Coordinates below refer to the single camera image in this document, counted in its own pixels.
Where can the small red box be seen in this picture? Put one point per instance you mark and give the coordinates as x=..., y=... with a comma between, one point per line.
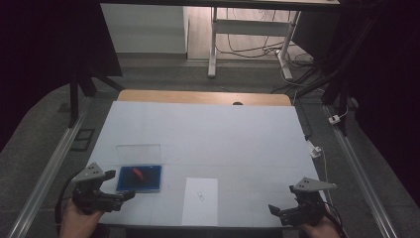
x=138, y=174

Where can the aluminium rail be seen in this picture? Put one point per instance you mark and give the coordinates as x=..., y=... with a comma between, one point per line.
x=360, y=178
x=49, y=172

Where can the black rectangular floor frame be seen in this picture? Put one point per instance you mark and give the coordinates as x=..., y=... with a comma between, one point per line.
x=82, y=139

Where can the black metal stand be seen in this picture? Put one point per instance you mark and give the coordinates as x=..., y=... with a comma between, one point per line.
x=340, y=89
x=74, y=95

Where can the person's right hand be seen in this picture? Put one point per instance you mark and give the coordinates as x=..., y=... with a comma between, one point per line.
x=322, y=230

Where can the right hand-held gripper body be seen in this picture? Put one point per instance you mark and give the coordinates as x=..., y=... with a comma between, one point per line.
x=305, y=205

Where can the white desk frame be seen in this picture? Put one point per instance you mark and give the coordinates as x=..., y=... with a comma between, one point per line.
x=251, y=28

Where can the white plug adapter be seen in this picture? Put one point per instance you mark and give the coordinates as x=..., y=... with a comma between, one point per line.
x=334, y=119
x=315, y=151

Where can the white paper sheet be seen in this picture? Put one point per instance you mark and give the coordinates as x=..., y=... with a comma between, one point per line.
x=199, y=211

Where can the clear plastic box lid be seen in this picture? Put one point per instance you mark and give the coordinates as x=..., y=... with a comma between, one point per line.
x=138, y=154

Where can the blue lined clear box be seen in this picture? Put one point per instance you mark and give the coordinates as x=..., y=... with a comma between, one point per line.
x=150, y=180

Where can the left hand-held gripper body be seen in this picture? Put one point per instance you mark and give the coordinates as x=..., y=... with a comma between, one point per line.
x=90, y=193

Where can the person's left hand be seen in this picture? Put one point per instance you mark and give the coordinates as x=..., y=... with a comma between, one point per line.
x=77, y=223

